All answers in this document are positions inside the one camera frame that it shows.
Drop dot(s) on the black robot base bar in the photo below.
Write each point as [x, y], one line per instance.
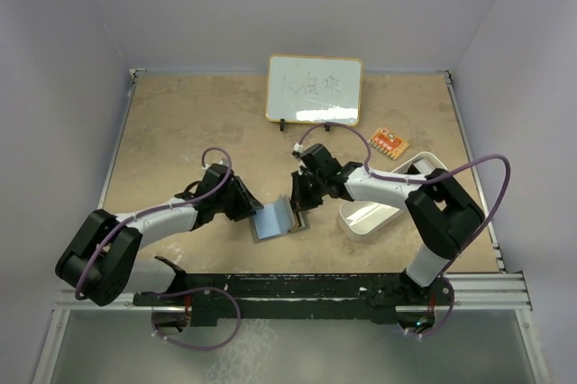
[381, 298]

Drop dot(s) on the small whiteboard with writing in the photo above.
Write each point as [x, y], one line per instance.
[303, 89]

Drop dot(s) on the white box with cards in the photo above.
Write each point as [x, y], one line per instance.
[424, 163]

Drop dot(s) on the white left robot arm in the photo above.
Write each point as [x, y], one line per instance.
[99, 259]

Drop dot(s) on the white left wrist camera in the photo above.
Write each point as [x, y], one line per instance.
[224, 162]

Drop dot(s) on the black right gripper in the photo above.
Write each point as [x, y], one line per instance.
[300, 201]

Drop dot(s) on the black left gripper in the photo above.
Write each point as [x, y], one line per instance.
[245, 205]

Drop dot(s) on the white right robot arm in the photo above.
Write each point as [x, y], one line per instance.
[445, 215]

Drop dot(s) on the grey card holder wallet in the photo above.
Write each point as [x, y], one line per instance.
[275, 220]

